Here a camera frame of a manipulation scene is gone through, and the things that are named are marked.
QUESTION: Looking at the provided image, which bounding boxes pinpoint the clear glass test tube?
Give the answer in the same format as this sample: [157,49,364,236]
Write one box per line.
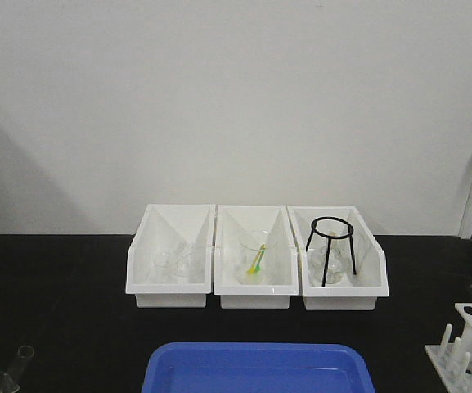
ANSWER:
[7,345,35,382]

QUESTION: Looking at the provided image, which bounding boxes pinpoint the right white plastic bin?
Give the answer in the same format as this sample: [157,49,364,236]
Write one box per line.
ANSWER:
[287,206,389,311]

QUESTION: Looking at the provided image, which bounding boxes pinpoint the middle white plastic bin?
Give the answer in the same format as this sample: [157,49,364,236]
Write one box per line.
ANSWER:
[213,205,300,309]

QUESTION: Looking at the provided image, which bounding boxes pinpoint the yellow green plastic spatulas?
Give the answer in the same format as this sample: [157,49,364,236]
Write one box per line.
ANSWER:
[247,244,267,274]

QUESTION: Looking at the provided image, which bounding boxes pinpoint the left white plastic bin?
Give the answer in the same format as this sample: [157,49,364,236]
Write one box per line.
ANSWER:
[125,204,216,309]

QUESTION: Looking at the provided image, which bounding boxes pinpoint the blue plastic tray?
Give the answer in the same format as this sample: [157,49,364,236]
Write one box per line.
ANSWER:
[142,342,375,392]

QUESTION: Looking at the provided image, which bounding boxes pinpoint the white test tube rack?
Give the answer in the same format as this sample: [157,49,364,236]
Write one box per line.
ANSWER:
[425,303,472,393]

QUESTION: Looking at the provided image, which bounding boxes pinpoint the glass flask in right bin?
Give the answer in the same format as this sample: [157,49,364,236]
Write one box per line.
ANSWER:
[307,231,347,287]

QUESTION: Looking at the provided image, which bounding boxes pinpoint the glassware in left bin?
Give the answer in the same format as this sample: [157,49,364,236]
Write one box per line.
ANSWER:
[152,242,204,283]

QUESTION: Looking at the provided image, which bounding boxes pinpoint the glass beaker in middle bin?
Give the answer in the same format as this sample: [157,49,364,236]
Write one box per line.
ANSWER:
[236,230,276,285]

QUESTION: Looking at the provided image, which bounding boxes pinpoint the black wire tripod stand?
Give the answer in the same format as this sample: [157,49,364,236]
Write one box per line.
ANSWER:
[305,216,357,287]

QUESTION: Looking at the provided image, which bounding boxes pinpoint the white plastic bin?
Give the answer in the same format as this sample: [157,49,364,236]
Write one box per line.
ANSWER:
[287,206,389,311]
[125,204,216,309]
[213,205,300,309]

